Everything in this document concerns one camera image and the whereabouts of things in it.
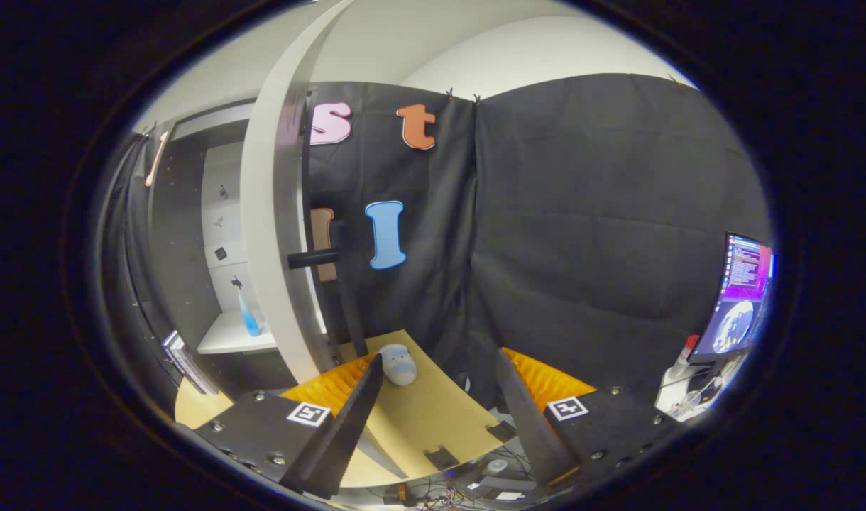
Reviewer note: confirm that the light grey cabinet door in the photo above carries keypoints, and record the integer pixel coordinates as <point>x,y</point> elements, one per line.
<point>262,213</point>

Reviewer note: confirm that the white bottle red cap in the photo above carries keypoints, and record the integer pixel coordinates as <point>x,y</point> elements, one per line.
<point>685,358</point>

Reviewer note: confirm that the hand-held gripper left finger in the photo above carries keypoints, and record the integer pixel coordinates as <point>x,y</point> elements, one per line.
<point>348,426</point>

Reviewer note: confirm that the white spine book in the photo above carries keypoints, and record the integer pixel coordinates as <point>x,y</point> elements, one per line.
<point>192,363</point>

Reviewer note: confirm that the dark grey cabinet body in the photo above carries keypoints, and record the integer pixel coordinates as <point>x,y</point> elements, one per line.
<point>177,248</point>

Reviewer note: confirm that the white blue triangular packet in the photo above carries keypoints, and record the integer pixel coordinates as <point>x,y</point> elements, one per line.
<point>250,323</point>

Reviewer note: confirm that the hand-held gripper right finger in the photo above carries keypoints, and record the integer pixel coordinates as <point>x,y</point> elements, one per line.
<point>525,426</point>

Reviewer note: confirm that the dark blue spine book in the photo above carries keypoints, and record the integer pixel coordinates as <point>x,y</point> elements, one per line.
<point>184,363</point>

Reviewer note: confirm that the black device box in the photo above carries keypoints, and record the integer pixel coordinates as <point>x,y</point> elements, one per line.
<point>500,486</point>

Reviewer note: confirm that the black table clamp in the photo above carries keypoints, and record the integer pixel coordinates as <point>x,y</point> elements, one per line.
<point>441,458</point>
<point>502,431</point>

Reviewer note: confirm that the white box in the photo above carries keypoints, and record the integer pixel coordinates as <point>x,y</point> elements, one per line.
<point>678,401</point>

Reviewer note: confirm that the pale blue rounded object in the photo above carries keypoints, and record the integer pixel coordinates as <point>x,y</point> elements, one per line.
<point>399,365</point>

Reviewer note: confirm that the computer monitor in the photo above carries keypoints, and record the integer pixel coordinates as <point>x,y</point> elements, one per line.
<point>742,284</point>

